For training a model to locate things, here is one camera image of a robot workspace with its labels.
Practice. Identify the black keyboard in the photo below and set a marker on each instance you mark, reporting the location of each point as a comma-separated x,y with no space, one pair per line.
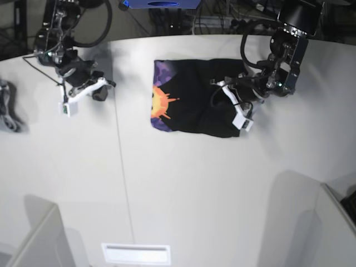
349,205

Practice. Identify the white label plate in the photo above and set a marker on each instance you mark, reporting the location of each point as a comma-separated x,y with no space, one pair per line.
154,255

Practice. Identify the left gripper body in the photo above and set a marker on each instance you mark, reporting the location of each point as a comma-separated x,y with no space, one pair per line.
227,92

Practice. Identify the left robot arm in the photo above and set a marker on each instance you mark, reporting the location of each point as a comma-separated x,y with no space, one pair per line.
278,74

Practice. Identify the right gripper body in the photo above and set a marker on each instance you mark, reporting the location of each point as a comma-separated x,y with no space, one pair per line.
83,77

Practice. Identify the white divider panel right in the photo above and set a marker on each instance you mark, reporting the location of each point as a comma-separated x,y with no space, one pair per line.
337,244

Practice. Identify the white divider panel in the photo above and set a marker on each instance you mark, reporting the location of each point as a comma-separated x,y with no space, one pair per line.
46,244
337,244

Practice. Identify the black T-shirt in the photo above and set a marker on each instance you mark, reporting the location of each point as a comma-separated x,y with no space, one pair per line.
186,96

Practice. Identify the blue box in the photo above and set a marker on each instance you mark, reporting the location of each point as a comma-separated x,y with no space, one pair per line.
183,4

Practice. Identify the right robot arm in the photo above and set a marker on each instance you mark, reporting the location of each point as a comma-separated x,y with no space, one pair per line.
54,46

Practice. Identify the white divider panel left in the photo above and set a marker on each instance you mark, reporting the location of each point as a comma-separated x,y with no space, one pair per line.
46,244

